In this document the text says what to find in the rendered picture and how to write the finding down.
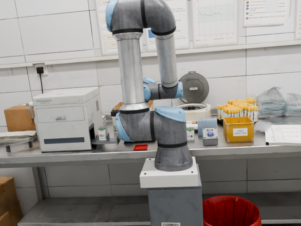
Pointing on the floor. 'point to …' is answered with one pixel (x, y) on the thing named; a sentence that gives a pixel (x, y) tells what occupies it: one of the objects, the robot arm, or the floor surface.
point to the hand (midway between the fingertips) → (118, 138)
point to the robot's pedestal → (176, 205)
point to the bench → (269, 218)
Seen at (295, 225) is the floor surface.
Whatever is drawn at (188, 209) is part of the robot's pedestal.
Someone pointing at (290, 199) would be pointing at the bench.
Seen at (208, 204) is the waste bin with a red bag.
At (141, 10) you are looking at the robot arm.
